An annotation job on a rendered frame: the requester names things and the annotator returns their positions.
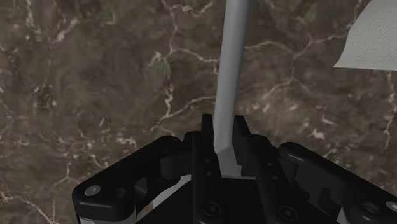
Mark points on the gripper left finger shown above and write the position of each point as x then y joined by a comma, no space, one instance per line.
133,173

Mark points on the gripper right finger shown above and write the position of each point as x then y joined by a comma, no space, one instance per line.
313,173

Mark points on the white paper towel sheet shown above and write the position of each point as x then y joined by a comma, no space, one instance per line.
370,38

